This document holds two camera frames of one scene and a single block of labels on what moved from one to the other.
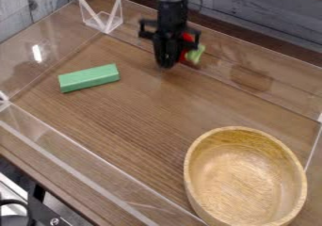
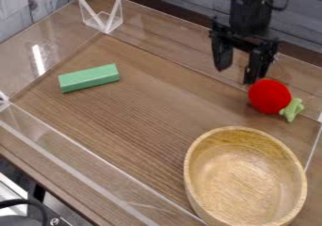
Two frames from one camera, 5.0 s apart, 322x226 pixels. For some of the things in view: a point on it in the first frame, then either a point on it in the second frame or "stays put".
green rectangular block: (88, 78) stays put
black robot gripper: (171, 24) to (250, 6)
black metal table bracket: (40, 215) stays put
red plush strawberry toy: (194, 55) to (270, 97)
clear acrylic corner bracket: (105, 22) stays put
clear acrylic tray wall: (96, 120) stays put
